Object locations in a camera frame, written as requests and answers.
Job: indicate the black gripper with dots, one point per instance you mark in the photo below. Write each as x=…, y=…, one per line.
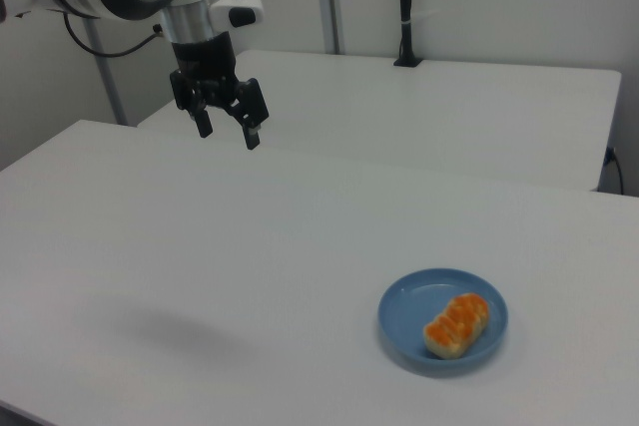
x=204, y=59

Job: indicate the orange glazed bread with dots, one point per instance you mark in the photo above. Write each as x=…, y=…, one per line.
x=456, y=326

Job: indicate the white side table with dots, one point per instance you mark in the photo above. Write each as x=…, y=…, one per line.
x=424, y=112

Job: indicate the black table clamp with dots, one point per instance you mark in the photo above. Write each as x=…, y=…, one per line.
x=407, y=12

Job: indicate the blue round plate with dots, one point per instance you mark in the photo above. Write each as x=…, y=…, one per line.
x=414, y=316

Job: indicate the thin grey partition post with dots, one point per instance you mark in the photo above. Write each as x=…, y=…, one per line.
x=110, y=82

